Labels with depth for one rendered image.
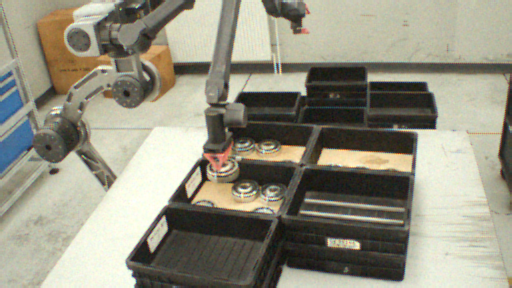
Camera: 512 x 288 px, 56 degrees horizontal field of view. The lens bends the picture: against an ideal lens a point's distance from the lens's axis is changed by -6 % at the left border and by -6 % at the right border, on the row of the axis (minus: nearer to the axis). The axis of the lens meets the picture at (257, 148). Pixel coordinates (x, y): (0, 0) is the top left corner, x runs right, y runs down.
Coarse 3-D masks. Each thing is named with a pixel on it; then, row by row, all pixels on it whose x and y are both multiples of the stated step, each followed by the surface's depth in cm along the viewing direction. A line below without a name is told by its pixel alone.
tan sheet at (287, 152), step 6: (282, 150) 213; (288, 150) 213; (294, 150) 212; (300, 150) 212; (246, 156) 212; (252, 156) 211; (282, 156) 209; (288, 156) 209; (294, 156) 208; (300, 156) 208
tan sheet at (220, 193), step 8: (208, 184) 197; (216, 184) 197; (224, 184) 196; (232, 184) 196; (200, 192) 193; (208, 192) 193; (216, 192) 192; (224, 192) 192; (192, 200) 189; (216, 200) 188; (224, 200) 187; (232, 200) 187; (256, 200) 185; (232, 208) 183; (240, 208) 182; (248, 208) 182
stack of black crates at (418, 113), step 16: (368, 96) 304; (384, 96) 305; (400, 96) 303; (416, 96) 301; (432, 96) 294; (368, 112) 284; (384, 112) 304; (400, 112) 302; (416, 112) 300; (432, 112) 291; (400, 128) 283; (416, 128) 281; (432, 128) 280
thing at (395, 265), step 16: (288, 256) 168; (304, 256) 167; (320, 256) 165; (336, 256) 163; (352, 256) 159; (368, 256) 157; (384, 256) 155; (400, 256) 154; (336, 272) 166; (352, 272) 164; (368, 272) 162; (384, 272) 160; (400, 272) 159
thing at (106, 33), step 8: (104, 16) 169; (96, 24) 164; (104, 24) 168; (112, 24) 168; (120, 24) 167; (96, 32) 166; (104, 32) 166; (112, 32) 166; (96, 40) 167; (104, 40) 167; (112, 40) 167; (104, 48) 170; (112, 48) 175
